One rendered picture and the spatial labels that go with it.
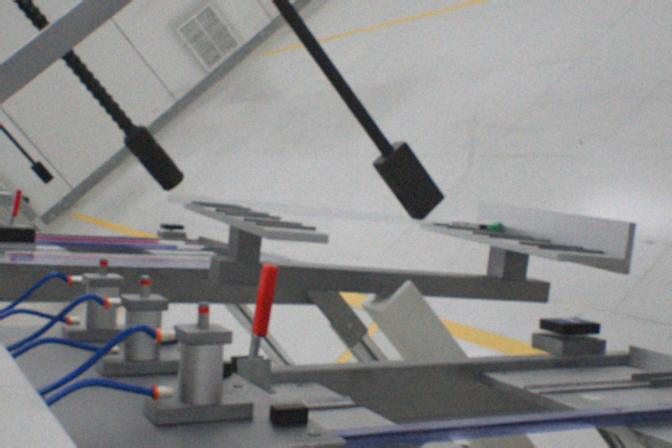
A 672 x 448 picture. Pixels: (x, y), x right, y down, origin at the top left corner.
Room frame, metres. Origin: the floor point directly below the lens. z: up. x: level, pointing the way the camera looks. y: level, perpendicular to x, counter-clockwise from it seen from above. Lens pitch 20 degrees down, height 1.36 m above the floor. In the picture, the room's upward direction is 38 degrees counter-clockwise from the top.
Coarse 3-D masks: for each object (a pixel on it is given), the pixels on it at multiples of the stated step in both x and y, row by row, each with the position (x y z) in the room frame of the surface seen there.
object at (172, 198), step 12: (228, 204) 1.20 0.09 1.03; (240, 204) 1.20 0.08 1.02; (252, 204) 1.20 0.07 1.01; (264, 204) 1.20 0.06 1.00; (276, 204) 1.21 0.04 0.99; (288, 204) 1.22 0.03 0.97; (336, 216) 1.22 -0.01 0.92; (348, 216) 1.23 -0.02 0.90; (360, 216) 1.23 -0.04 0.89; (372, 216) 1.23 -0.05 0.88; (384, 216) 1.24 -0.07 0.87; (396, 216) 1.24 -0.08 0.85; (408, 216) 1.24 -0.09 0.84; (492, 228) 1.27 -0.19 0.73
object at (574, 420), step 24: (624, 408) 0.62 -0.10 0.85; (648, 408) 0.62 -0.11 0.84; (336, 432) 0.56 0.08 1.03; (360, 432) 0.56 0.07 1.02; (384, 432) 0.56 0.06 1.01; (408, 432) 0.56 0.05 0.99; (432, 432) 0.57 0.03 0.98; (456, 432) 0.57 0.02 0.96; (480, 432) 0.58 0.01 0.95; (504, 432) 0.58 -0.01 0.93; (528, 432) 0.58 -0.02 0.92
